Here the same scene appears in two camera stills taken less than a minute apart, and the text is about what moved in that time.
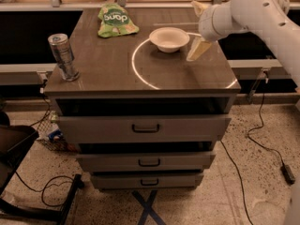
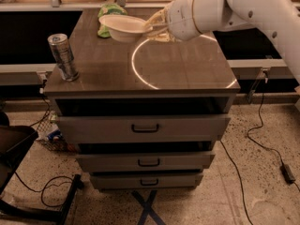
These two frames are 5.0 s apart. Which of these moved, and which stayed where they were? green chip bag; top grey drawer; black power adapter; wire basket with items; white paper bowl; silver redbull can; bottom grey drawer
Moved: white paper bowl
Stayed: black power adapter; top grey drawer; wire basket with items; silver redbull can; green chip bag; bottom grey drawer
